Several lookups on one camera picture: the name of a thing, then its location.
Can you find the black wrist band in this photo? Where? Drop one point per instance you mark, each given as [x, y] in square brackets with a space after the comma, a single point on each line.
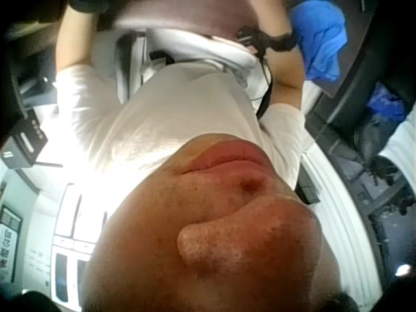
[274, 40]
[80, 5]

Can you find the white cabinet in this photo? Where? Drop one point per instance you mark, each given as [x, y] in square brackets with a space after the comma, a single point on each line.
[70, 234]

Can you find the blue cloth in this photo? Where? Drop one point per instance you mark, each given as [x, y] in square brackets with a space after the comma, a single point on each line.
[320, 39]

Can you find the black table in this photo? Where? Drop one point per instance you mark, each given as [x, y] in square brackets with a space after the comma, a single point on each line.
[357, 71]

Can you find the black chair base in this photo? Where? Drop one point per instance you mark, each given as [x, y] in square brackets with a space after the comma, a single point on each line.
[386, 185]

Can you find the black box with buttons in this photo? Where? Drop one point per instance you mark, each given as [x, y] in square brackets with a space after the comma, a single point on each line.
[27, 139]

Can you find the blue plastic bag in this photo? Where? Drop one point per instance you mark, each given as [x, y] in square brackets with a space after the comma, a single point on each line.
[386, 100]

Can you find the framed wall poster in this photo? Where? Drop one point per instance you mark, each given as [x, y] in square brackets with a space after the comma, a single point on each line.
[9, 243]

